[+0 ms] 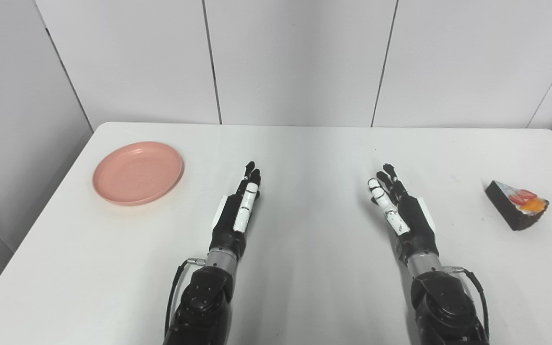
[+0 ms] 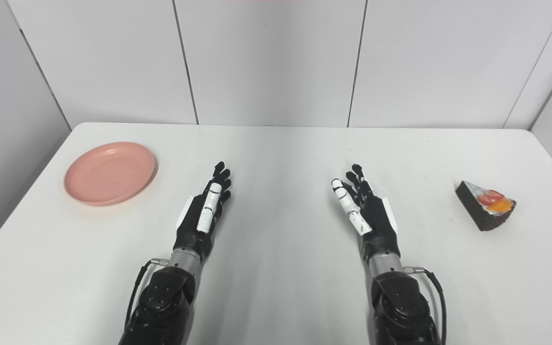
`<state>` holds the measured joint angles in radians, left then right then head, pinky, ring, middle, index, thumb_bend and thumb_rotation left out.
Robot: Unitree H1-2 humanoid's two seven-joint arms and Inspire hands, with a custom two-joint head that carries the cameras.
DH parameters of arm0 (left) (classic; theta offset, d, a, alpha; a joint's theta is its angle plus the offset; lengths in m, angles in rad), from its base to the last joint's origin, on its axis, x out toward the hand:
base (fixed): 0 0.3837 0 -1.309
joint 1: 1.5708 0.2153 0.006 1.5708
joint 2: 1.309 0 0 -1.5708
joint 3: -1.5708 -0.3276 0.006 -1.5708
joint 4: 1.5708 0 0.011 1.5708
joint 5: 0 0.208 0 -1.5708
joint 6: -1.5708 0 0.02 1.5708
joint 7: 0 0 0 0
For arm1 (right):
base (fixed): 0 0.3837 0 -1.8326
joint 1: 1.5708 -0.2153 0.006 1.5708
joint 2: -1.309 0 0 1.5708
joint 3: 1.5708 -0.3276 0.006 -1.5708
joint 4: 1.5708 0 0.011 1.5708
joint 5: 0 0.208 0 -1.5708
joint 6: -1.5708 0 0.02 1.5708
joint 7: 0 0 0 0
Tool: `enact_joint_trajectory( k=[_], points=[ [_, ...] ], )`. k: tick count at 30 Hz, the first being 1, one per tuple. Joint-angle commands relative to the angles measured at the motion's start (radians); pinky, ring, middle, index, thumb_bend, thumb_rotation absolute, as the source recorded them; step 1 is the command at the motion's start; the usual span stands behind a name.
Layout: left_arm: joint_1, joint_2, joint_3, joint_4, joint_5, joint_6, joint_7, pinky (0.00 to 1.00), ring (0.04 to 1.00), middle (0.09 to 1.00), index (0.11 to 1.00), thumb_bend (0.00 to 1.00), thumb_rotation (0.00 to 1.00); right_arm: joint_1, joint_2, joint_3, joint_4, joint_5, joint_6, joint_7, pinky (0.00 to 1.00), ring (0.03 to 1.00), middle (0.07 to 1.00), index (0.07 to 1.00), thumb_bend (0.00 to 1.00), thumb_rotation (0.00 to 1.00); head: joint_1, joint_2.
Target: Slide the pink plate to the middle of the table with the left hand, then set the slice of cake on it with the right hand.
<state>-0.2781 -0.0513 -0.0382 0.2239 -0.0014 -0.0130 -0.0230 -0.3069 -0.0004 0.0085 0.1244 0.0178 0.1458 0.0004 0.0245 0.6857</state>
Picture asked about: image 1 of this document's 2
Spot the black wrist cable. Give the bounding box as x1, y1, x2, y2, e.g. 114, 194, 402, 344
444, 266, 491, 342
164, 258, 206, 336

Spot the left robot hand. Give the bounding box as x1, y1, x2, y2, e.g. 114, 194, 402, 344
209, 161, 262, 262

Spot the chocolate cake slice with fruit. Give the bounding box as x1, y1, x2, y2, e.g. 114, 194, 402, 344
485, 180, 550, 231

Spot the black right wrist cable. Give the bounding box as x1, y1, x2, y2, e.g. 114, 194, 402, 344
444, 266, 491, 342

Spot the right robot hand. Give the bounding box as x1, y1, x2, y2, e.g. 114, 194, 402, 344
368, 163, 440, 265

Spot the pink round plate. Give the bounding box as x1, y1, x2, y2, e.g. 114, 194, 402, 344
92, 141, 184, 207

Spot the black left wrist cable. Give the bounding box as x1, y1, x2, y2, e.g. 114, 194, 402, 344
164, 258, 206, 336

